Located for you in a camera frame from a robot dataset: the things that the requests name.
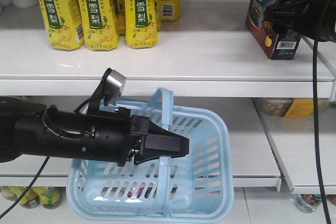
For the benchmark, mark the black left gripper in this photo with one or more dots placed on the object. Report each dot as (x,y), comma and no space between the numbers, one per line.
(116,136)

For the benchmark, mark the light blue plastic basket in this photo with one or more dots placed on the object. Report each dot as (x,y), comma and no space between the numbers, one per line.
(196,188)

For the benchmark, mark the dark blue Chocofello cookie box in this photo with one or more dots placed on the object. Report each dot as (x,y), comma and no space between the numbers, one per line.
(276,41)

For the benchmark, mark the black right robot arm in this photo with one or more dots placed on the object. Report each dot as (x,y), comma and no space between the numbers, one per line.
(314,19)

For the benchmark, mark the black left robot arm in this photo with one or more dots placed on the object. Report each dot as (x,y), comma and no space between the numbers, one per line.
(29,128)

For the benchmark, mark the white supermarket shelving unit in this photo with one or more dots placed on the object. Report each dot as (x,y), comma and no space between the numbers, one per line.
(208,52)

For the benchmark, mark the clear cookie tray yellow label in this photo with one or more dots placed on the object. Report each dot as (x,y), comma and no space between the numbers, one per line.
(285,107)

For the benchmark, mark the yellow pear drink bottle right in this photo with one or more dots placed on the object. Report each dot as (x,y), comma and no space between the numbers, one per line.
(140,24)

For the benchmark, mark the yellow pear drink bottle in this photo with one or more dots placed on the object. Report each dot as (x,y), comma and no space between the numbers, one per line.
(140,24)
(99,24)
(63,25)

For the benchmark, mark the yellow pear drink bottle left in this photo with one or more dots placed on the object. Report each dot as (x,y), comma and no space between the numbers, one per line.
(63,25)

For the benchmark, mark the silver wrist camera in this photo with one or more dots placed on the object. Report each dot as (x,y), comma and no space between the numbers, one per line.
(113,84)

